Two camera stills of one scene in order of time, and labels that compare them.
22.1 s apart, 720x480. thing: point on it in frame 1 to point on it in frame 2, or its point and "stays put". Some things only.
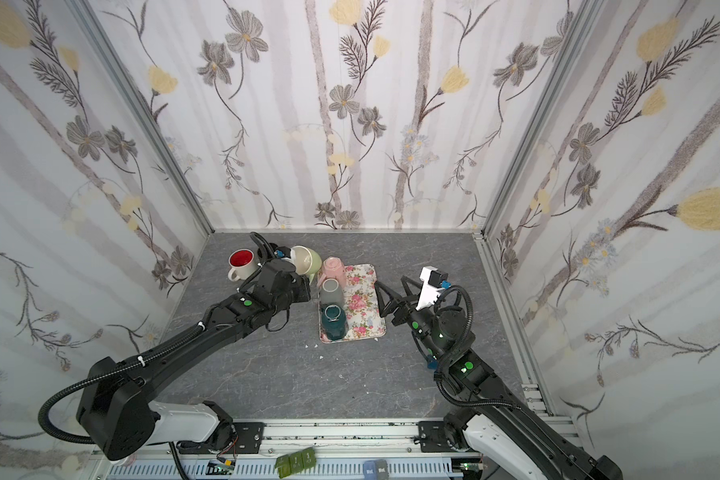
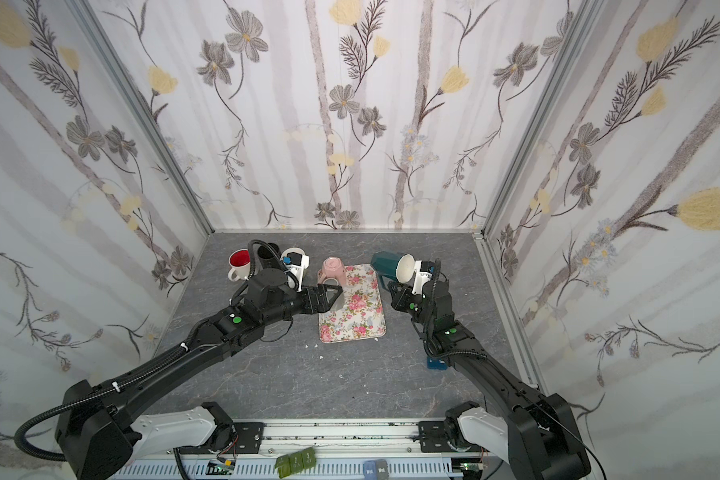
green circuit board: x=291 y=464 stays put
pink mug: x=333 y=267 stays put
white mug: x=243 y=264 stays put
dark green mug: x=334 y=321 to x=395 y=265
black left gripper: x=291 y=276 to x=311 y=298
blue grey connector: x=375 y=470 stays put
